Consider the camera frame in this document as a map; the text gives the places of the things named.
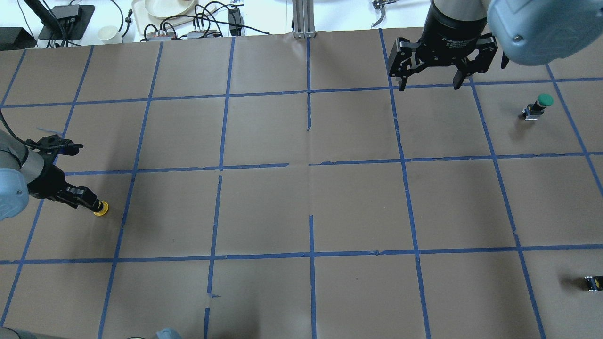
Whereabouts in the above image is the beige plate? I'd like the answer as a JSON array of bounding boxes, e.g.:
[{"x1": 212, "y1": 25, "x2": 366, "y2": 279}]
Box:
[{"x1": 143, "y1": 0, "x2": 196, "y2": 18}]

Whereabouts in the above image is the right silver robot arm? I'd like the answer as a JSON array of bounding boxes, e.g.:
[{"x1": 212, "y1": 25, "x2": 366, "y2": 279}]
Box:
[{"x1": 387, "y1": 0, "x2": 602, "y2": 91}]

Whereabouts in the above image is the beige tray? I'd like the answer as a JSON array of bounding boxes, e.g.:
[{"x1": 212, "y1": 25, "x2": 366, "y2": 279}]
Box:
[{"x1": 131, "y1": 0, "x2": 199, "y2": 35}]

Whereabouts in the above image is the aluminium frame post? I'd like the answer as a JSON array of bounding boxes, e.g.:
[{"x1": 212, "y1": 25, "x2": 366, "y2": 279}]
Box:
[{"x1": 292, "y1": 0, "x2": 316, "y2": 39}]

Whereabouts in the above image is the black switch block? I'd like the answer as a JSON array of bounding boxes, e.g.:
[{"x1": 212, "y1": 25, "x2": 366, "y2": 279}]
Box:
[{"x1": 583, "y1": 275, "x2": 603, "y2": 292}]

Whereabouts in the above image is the green push button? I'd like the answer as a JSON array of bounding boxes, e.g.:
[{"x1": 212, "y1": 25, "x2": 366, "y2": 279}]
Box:
[{"x1": 521, "y1": 94, "x2": 555, "y2": 121}]

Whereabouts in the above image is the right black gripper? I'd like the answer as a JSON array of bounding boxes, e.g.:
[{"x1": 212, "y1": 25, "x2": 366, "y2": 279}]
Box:
[{"x1": 388, "y1": 9, "x2": 498, "y2": 92}]

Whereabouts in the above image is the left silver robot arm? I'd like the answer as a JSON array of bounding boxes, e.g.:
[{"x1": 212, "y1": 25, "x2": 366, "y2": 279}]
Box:
[{"x1": 0, "y1": 131, "x2": 108, "y2": 220}]

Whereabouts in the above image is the white paper cup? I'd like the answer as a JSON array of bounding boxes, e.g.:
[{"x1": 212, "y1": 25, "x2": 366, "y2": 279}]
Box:
[{"x1": 97, "y1": 25, "x2": 122, "y2": 44}]

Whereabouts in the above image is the black power adapter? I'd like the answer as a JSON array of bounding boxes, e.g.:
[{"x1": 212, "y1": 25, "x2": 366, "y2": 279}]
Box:
[{"x1": 228, "y1": 7, "x2": 243, "y2": 36}]

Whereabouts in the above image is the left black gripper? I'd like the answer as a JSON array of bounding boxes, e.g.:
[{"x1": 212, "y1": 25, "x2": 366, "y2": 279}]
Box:
[{"x1": 28, "y1": 162, "x2": 100, "y2": 211}]

